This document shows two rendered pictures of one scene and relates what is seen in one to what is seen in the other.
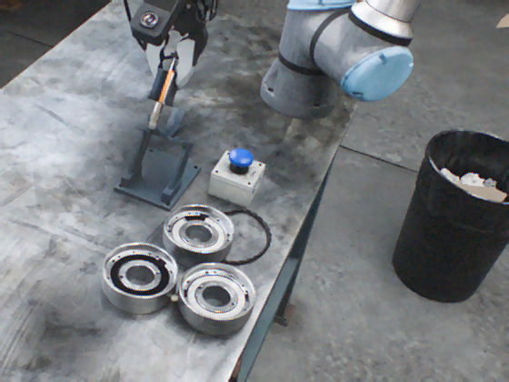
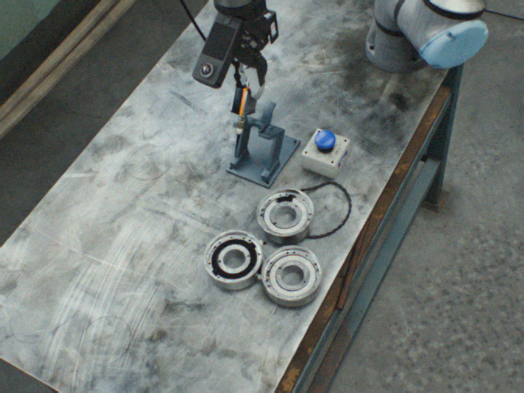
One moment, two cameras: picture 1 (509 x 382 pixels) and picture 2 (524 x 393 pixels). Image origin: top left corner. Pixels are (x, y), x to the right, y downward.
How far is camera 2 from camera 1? 0.42 m
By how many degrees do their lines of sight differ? 22
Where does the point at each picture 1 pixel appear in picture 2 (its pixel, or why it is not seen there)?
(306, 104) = (402, 61)
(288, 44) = (379, 11)
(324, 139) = (419, 94)
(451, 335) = not seen: outside the picture
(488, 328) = not seen: outside the picture
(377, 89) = (454, 58)
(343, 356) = (490, 238)
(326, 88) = not seen: hidden behind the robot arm
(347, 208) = (511, 86)
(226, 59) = (339, 12)
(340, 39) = (415, 15)
